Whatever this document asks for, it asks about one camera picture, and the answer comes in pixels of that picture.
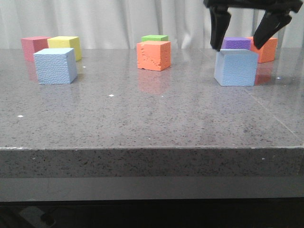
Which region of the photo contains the light blue foam cube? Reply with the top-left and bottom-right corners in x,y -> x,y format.
214,49 -> 258,86
34,47 -> 77,85

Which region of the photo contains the smooth orange foam cube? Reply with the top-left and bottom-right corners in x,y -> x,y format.
248,37 -> 278,63

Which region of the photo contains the red foam cube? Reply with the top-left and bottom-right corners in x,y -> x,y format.
20,36 -> 50,62

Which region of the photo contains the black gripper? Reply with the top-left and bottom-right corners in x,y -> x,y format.
203,0 -> 302,51

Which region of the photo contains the yellow foam cube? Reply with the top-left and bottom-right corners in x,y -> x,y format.
47,36 -> 82,61

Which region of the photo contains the green foam cube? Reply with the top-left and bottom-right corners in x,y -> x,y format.
141,35 -> 169,42

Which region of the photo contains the chipped orange foam cube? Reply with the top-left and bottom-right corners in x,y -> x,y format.
136,40 -> 171,71

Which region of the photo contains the purple foam cube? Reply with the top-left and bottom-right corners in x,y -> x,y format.
221,37 -> 251,50

